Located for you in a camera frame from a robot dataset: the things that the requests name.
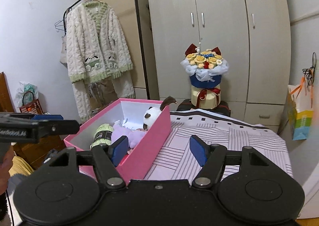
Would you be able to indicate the striped bed sheet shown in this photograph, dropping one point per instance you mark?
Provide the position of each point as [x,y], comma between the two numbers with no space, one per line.
[224,131]

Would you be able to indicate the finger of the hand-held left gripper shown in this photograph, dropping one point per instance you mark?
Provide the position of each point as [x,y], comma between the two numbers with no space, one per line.
[47,117]
[62,126]

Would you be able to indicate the pink cardboard box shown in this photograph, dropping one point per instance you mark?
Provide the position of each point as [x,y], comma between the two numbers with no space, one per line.
[147,151]

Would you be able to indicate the yellow cloth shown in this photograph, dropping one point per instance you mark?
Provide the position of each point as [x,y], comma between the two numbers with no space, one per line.
[20,166]

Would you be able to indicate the green yarn ball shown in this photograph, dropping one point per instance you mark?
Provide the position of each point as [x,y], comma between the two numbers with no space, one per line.
[102,131]

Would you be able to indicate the grey white garment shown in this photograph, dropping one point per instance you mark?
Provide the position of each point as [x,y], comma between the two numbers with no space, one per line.
[16,181]

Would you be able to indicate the canvas tote bag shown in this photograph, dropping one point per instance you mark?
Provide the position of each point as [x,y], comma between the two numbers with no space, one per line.
[63,53]

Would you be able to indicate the beige wardrobe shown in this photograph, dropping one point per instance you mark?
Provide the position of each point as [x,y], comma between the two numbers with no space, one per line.
[219,4]

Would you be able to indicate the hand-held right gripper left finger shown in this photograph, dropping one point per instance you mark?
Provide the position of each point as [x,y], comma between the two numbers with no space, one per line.
[119,150]

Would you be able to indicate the purple plush toy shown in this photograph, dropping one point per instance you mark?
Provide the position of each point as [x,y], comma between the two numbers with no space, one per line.
[122,132]

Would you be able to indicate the black suitcase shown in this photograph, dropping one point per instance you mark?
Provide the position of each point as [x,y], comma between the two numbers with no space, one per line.
[224,108]

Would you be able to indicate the white green fleece pajama jacket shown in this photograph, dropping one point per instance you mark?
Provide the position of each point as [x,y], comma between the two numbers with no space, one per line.
[94,41]

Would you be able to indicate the white green fleece pajama pants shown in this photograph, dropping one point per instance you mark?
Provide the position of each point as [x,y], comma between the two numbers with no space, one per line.
[82,101]

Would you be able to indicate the colourful gift bag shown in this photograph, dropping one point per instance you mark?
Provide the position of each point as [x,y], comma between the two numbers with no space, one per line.
[302,121]

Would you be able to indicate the black clothes rack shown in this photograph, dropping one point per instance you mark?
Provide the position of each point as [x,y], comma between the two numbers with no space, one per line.
[140,28]

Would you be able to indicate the brown wooden cabinet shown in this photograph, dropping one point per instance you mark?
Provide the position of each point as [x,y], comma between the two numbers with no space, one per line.
[27,151]

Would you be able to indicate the dark plastic bag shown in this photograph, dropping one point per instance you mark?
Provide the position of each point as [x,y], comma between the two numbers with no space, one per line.
[51,153]

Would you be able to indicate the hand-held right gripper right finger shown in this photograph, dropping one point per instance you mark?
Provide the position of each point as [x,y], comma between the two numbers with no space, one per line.
[198,151]

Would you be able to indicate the white green plastic bag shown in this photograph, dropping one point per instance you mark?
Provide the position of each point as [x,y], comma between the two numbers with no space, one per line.
[28,87]

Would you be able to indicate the white plush dog toy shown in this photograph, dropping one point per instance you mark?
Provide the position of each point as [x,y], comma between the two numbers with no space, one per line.
[152,116]

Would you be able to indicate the person's left hand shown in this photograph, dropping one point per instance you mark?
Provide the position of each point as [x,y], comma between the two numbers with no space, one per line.
[5,171]

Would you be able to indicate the brown wooden board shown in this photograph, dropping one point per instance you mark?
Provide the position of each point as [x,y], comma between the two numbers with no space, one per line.
[6,96]

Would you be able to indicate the red woven basket bag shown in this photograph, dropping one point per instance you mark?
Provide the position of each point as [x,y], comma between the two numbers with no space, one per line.
[32,107]

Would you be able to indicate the yellow flower bouquet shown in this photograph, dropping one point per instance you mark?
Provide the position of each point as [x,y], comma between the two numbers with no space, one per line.
[204,76]

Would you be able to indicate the large brown paper bag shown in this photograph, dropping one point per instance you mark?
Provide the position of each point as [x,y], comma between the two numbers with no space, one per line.
[108,90]

